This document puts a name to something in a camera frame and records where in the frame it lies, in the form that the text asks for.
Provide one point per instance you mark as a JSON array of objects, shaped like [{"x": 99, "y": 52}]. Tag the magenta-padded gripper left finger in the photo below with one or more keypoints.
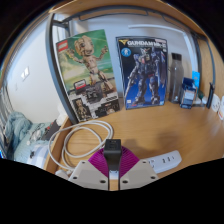
[{"x": 86, "y": 175}]

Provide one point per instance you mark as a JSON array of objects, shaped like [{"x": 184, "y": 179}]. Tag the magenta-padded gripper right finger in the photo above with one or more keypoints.
[{"x": 138, "y": 173}]

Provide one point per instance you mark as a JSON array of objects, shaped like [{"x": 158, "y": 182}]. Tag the black charger block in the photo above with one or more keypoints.
[{"x": 112, "y": 153}]

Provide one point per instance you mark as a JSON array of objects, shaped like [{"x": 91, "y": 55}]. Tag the white power strip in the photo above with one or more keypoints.
[{"x": 166, "y": 160}]

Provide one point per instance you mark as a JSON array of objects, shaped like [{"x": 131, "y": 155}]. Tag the bed with blue bedding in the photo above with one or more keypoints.
[{"x": 23, "y": 140}]

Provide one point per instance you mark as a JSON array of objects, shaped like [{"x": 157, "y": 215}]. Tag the small open blue carton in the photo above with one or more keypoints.
[{"x": 188, "y": 95}]

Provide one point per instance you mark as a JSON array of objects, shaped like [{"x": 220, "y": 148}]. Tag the blue robot model kit box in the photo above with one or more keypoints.
[{"x": 143, "y": 73}]

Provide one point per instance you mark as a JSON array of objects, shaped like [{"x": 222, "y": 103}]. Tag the clear bottle with black cap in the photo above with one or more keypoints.
[{"x": 176, "y": 80}]

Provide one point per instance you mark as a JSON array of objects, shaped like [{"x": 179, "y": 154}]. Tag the green tree figure toy box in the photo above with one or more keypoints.
[{"x": 88, "y": 73}]

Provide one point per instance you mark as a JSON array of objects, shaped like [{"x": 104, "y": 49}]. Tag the white mug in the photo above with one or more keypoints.
[{"x": 215, "y": 103}]

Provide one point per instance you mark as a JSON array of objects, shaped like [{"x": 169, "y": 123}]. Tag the black cylindrical flask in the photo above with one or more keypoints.
[{"x": 210, "y": 96}]

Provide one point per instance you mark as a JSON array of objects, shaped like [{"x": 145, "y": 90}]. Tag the light blue packet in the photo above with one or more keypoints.
[{"x": 196, "y": 78}]

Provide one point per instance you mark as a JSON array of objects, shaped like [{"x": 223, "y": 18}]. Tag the white desk lamp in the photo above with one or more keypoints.
[{"x": 190, "y": 46}]

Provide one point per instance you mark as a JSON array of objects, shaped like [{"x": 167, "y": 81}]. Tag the wooden shelf unit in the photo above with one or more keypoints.
[{"x": 133, "y": 6}]

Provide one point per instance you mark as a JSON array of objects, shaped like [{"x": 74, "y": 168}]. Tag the white wall switches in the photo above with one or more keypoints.
[{"x": 25, "y": 73}]

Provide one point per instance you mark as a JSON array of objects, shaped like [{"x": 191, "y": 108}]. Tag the grey metal desk frame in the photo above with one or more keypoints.
[{"x": 50, "y": 60}]

